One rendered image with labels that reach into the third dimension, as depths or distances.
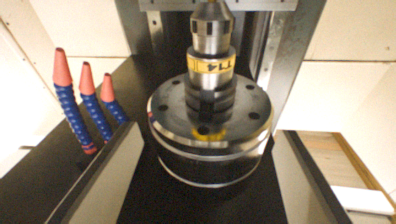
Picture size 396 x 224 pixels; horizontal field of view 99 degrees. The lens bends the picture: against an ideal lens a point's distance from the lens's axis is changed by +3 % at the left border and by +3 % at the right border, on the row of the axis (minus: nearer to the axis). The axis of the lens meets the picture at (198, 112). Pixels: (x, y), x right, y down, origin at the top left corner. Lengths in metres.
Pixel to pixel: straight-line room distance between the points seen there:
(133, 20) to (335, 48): 1.04
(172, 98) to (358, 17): 1.12
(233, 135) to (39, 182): 0.30
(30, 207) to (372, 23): 1.37
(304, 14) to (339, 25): 0.51
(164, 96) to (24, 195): 0.25
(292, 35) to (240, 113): 0.56
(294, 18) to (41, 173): 0.75
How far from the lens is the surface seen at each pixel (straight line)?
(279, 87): 0.80
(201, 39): 0.17
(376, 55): 1.39
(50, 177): 0.36
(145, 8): 0.64
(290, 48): 0.74
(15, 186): 0.39
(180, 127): 0.17
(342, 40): 1.24
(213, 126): 0.17
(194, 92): 0.18
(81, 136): 0.29
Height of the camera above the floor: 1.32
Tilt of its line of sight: 40 degrees up
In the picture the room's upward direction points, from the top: 179 degrees clockwise
